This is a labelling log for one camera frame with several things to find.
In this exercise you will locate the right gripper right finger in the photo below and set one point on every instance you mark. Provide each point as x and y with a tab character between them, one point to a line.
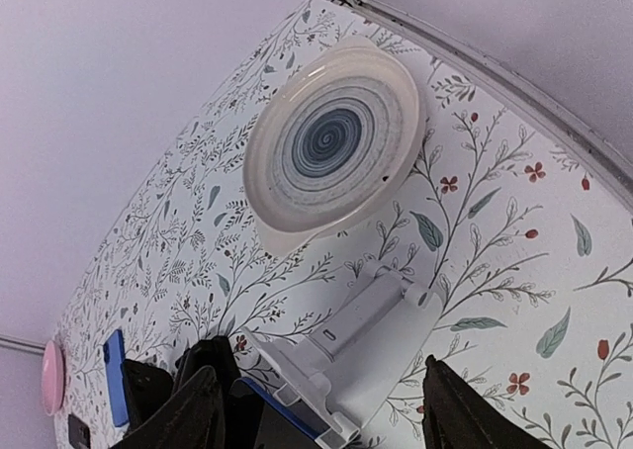
456	416

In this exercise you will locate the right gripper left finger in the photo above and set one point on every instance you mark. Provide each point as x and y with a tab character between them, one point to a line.
193	418

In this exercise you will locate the black phone teal edge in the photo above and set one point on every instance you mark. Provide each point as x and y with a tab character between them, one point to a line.
147	388

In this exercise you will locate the white folding phone stand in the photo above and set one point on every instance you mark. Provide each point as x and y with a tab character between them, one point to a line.
336	379

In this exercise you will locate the black phone far left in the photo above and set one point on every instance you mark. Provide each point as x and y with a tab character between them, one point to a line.
78	433

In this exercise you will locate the pink plate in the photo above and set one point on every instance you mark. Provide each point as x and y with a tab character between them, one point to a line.
53	378

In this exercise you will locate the right aluminium frame post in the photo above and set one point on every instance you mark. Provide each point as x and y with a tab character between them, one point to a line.
612	168

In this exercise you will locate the black phone blue case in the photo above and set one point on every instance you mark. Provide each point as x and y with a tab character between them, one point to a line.
254	419

